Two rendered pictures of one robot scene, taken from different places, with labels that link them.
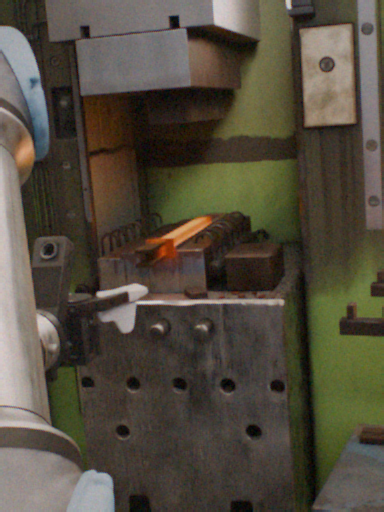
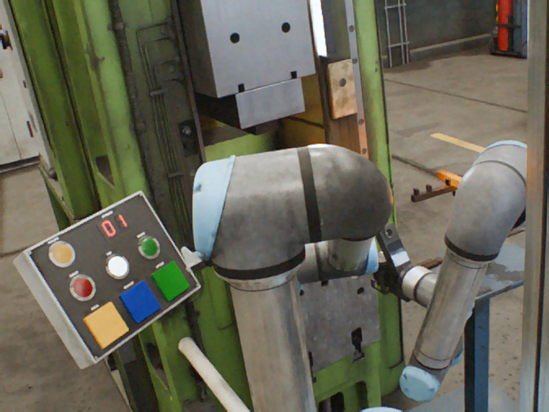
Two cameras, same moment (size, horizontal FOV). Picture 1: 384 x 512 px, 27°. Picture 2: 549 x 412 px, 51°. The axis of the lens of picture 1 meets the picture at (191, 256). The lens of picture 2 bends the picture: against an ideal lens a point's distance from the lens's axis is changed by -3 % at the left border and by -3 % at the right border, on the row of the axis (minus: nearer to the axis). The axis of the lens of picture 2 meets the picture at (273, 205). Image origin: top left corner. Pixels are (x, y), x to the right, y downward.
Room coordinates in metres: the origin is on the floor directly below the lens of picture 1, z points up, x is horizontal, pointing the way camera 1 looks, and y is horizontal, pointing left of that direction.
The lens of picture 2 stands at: (0.25, 1.15, 1.67)
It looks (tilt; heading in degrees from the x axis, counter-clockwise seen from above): 22 degrees down; 318
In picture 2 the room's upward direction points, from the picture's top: 9 degrees counter-clockwise
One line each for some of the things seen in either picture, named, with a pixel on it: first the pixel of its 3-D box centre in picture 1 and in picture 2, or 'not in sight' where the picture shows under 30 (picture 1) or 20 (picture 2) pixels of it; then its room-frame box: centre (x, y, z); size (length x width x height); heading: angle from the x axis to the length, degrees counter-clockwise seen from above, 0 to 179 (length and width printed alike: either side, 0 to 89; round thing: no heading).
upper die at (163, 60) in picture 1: (168, 67); (237, 94); (1.60, 0.02, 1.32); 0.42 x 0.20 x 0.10; 164
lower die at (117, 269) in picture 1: (182, 248); not in sight; (1.60, 0.02, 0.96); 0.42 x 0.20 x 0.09; 164
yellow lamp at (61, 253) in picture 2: not in sight; (61, 253); (1.42, 0.73, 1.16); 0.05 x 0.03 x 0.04; 74
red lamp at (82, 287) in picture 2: not in sight; (82, 287); (1.38, 0.72, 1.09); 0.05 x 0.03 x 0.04; 74
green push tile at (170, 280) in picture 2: not in sight; (170, 281); (1.36, 0.52, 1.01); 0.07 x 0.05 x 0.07; 99
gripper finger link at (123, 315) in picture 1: (125, 310); not in sight; (1.03, 0.09, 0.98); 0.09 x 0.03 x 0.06; 128
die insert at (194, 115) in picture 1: (188, 106); (243, 115); (1.63, -0.02, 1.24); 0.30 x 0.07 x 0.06; 164
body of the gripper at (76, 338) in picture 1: (55, 332); (395, 274); (0.96, 0.18, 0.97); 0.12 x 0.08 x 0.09; 164
